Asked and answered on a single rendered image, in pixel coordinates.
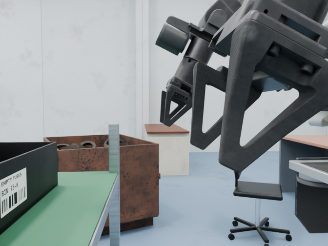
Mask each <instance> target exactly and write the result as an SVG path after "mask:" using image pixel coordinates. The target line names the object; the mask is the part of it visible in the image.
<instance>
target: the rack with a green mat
mask: <svg viewBox="0 0 328 246"><path fill-rule="evenodd" d="M108 139H109V171H91V172H58V185H57V186H56V187H55V188H54V189H53V190H51V191H50V192H49V193H48V194H47V195H46V196H44V197H43V198H42V199H41V200H40V201H39V202H38V203H36V204H35V205H34V206H33V207H32V208H31V209H30V210H28V211H27V212H26V213H25V214H24V215H23V216H21V217H20V218H19V219H18V220H17V221H16V222H14V223H13V224H12V225H11V226H10V227H9V228H8V229H7V230H6V231H5V232H3V233H2V234H1V235H0V246H98V243H99V240H100V237H101V234H102V231H103V228H104V225H105V222H106V219H107V216H108V213H109V229H110V246H120V140H119V123H109V124H108Z"/></svg>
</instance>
